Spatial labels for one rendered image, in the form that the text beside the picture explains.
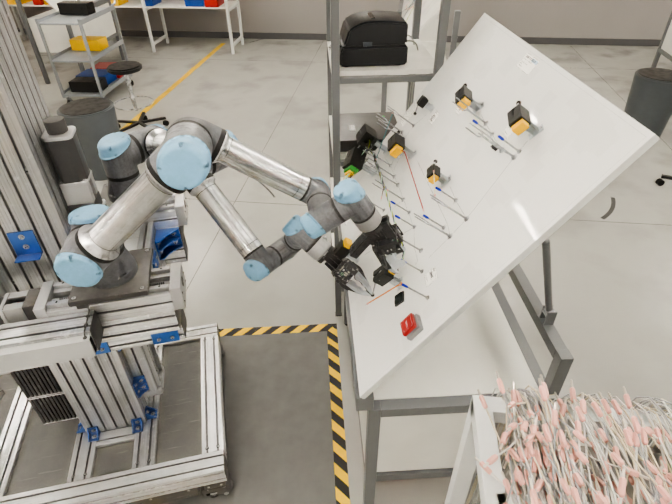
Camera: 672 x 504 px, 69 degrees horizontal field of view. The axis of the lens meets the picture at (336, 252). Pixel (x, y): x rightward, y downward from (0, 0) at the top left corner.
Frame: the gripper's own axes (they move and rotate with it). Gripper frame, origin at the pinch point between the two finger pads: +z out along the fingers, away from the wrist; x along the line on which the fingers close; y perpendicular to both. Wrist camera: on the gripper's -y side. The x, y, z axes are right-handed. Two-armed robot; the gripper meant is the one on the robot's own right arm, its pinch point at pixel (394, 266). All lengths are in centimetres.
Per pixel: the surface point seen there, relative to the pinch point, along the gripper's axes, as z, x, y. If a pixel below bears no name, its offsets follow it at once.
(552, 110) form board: -18, 22, 55
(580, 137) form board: -19, 6, 58
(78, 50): -44, 434, -393
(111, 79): 0, 433, -386
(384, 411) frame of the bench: 27.2, -33.2, -15.9
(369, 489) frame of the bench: 68, -43, -42
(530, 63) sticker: -17, 50, 54
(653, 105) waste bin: 251, 337, 152
